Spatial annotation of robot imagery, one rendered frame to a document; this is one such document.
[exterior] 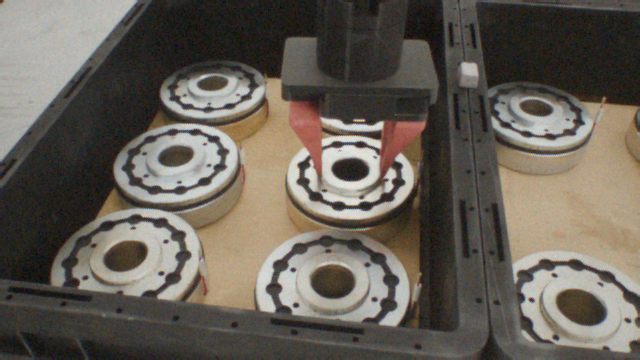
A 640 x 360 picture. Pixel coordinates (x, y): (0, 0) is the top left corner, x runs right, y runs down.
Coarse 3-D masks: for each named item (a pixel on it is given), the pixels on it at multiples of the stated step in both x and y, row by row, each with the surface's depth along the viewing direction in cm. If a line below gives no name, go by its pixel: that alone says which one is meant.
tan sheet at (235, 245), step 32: (288, 128) 56; (256, 160) 53; (288, 160) 53; (416, 160) 53; (256, 192) 50; (224, 224) 47; (256, 224) 47; (288, 224) 47; (416, 224) 47; (224, 256) 44; (256, 256) 44; (416, 256) 44; (224, 288) 42; (416, 320) 40
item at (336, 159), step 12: (336, 156) 47; (348, 156) 47; (360, 156) 47; (372, 156) 47; (324, 168) 46; (372, 168) 46; (324, 180) 45; (336, 180) 45; (360, 180) 45; (372, 180) 45; (348, 192) 45; (360, 192) 45
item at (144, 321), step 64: (448, 0) 55; (448, 64) 46; (448, 128) 40; (0, 192) 35; (0, 320) 30; (64, 320) 29; (128, 320) 28; (192, 320) 28; (256, 320) 28; (320, 320) 28
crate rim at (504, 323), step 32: (480, 0) 55; (512, 0) 55; (544, 0) 55; (480, 64) 46; (480, 96) 43; (480, 128) 40; (480, 160) 37; (480, 192) 35; (480, 224) 33; (512, 288) 30; (512, 320) 28; (512, 352) 27; (544, 352) 27; (576, 352) 27; (608, 352) 27
